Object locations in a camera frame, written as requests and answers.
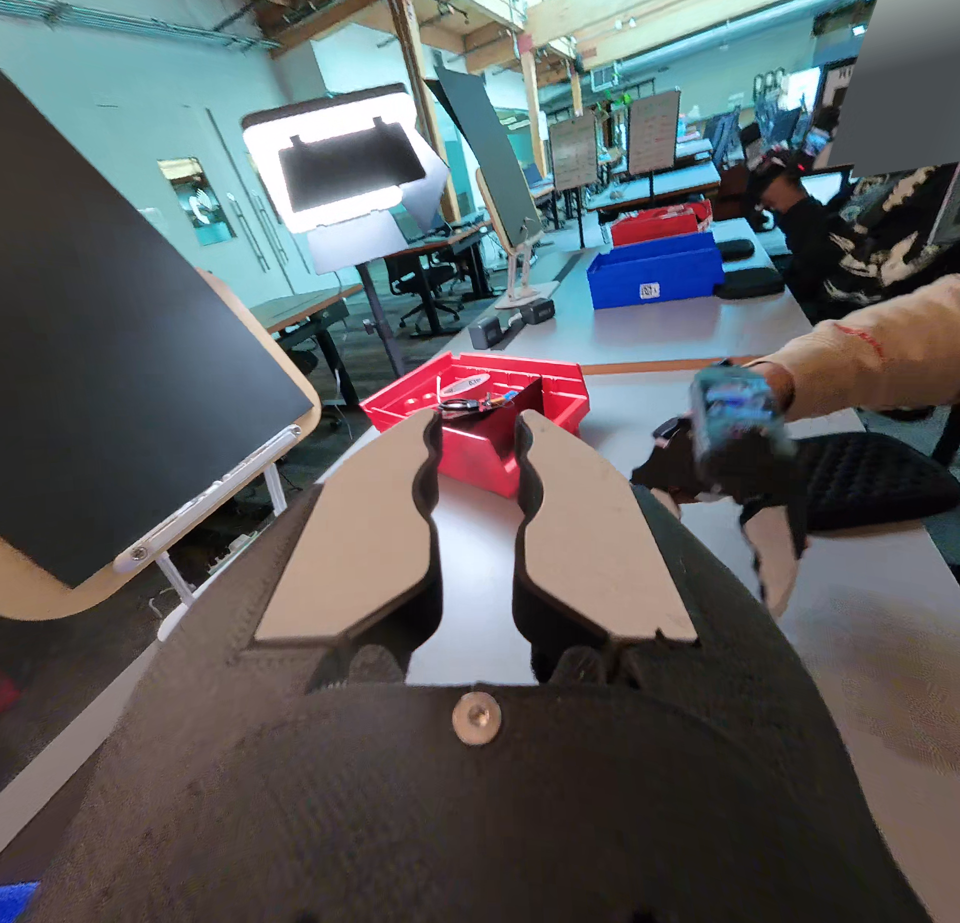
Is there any black bin divider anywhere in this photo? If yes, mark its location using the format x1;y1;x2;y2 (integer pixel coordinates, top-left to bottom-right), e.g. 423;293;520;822
468;377;546;463

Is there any wooden top desk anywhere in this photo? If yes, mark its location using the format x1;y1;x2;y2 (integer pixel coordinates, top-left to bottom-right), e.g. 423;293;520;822
249;284;366;407

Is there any black textured pad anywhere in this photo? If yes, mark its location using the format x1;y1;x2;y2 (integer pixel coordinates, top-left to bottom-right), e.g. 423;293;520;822
780;431;960;536

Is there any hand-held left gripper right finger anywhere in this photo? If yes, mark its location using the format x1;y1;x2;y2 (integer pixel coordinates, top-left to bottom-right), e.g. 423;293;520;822
512;409;702;677

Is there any black light stand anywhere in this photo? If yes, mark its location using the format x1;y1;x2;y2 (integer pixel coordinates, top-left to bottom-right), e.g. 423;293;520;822
358;261;410;380

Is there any person's right forearm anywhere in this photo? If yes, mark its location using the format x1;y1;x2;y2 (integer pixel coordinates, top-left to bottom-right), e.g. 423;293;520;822
750;274;960;423

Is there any whiteboard on stand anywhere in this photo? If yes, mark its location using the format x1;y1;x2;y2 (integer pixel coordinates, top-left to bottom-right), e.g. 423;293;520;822
624;88;683;178
547;115;600;193

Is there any white board stand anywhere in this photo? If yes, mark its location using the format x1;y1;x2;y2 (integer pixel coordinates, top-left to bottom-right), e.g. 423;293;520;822
112;423;305;643

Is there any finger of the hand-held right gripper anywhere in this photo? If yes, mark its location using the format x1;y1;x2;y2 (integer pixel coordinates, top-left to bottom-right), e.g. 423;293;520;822
737;499;805;626

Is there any grey dumbbell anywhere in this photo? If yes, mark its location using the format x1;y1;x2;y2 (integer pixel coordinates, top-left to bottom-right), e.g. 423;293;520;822
467;296;558;352

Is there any black office chair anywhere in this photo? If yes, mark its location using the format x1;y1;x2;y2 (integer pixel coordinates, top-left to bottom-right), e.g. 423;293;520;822
388;250;464;337

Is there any black faced wooden board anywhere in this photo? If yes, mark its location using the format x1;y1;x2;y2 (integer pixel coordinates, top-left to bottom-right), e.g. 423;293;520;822
422;65;544;251
0;70;324;623

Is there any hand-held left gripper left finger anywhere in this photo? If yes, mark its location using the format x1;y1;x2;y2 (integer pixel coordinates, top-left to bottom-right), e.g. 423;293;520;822
253;409;445;675

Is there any red divided plastic bin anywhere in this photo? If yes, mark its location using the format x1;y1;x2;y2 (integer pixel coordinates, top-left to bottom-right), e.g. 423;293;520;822
358;350;588;500

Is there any wooden board stand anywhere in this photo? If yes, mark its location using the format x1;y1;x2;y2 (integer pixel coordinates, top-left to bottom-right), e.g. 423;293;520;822
491;216;562;311

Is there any softbox light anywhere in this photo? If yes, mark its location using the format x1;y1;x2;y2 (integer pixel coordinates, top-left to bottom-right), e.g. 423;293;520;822
240;83;453;276

